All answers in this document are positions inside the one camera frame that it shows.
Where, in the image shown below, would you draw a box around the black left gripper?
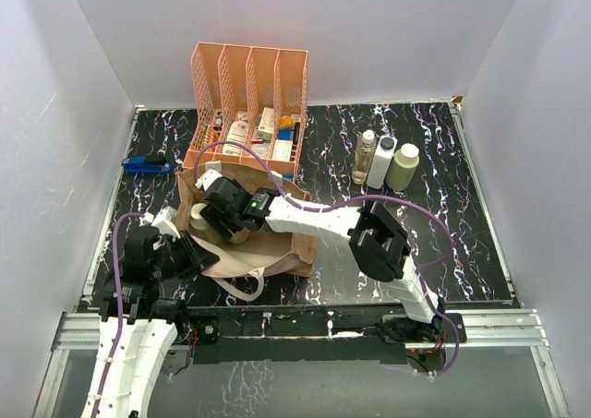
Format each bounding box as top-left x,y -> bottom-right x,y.
151,228 -> 220,281

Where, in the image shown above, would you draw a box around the brown canvas tote bag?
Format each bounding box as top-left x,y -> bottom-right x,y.
175,161 -> 317,302

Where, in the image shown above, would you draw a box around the clear bottle amber liquid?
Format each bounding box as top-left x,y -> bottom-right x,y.
352,129 -> 377,185

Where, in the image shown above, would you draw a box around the white bottle dark grey cap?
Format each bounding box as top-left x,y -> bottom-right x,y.
366,135 -> 397,189

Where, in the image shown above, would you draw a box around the green bottle beige cap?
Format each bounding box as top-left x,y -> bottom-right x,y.
189,203 -> 223,245
229,229 -> 250,245
385,143 -> 420,192

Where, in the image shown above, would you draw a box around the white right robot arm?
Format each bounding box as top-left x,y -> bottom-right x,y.
196,170 -> 445,341

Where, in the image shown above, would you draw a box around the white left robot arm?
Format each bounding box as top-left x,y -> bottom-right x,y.
82,227 -> 221,417

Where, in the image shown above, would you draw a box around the orange items in organizer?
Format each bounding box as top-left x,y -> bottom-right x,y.
199,108 -> 223,148

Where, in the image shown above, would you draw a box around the white medicine box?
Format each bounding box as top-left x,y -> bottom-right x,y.
222,120 -> 248,156

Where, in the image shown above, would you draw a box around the blue stapler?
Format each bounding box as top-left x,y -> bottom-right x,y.
121,155 -> 172,174

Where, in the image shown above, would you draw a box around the white box with icons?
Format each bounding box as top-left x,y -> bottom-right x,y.
271,139 -> 294,161

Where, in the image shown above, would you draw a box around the white red small box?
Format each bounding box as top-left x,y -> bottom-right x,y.
255,107 -> 275,142

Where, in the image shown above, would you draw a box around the yellow blue small boxes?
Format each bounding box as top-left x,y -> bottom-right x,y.
277,114 -> 302,144

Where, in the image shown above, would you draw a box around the pink plastic file organizer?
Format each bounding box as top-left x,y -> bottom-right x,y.
183,42 -> 308,179

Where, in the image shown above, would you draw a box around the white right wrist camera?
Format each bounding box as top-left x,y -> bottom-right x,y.
195,169 -> 223,192

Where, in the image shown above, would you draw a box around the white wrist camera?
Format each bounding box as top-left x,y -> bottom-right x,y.
195,169 -> 223,192
140,206 -> 180,238

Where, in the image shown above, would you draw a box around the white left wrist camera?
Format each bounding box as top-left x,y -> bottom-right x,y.
140,206 -> 180,238

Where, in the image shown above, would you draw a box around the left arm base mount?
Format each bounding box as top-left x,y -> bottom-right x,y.
174,315 -> 220,347

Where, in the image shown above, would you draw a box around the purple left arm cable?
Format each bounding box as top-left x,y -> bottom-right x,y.
85,212 -> 151,414

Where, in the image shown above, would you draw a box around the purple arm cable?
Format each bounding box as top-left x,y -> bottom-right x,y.
85,212 -> 151,414
192,140 -> 463,376

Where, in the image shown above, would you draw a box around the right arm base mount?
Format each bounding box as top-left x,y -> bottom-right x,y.
375,315 -> 467,353

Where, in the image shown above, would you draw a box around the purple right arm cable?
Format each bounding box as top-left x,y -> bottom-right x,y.
192,140 -> 463,376

